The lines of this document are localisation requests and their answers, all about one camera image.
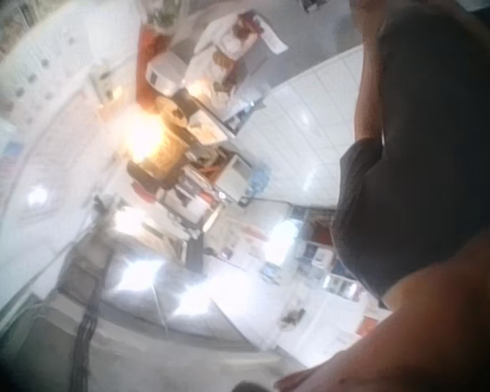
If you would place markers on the white square box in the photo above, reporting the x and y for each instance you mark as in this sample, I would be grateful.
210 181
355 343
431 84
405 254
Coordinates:
234 177

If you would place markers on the blue bottles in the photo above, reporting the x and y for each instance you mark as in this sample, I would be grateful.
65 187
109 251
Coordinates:
259 177

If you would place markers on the cluttered shop counter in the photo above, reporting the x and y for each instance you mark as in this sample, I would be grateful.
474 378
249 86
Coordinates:
175 163

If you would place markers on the white box appliance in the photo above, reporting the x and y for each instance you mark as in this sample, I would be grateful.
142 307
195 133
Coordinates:
163 73

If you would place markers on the cluttered white-covered table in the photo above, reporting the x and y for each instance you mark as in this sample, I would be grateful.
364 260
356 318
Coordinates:
232 49

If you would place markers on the red panel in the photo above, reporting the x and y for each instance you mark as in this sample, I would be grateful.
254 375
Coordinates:
146 61

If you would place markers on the white drawer cabinet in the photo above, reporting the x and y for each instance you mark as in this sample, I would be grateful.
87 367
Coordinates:
45 61

